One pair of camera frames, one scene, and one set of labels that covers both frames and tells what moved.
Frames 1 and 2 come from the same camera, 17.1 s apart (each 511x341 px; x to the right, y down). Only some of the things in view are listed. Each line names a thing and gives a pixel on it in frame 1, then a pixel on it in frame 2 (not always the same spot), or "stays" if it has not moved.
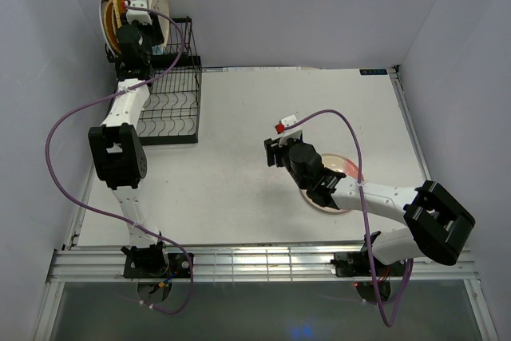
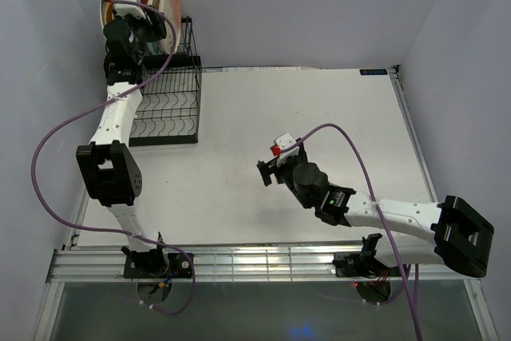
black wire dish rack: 171,113 stays
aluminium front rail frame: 76,263 stays
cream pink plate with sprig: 340,164 -> 170,5
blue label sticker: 373,72 stays
